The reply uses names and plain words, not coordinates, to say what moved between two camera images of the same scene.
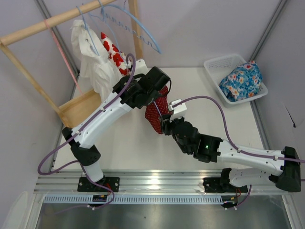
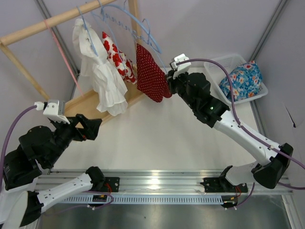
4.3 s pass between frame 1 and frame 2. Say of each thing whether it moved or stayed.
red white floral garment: stayed
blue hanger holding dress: stayed
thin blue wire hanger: moved
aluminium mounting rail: stayed
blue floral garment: stayed
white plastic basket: stayed
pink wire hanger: stayed
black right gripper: moved
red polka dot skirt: moved
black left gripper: moved
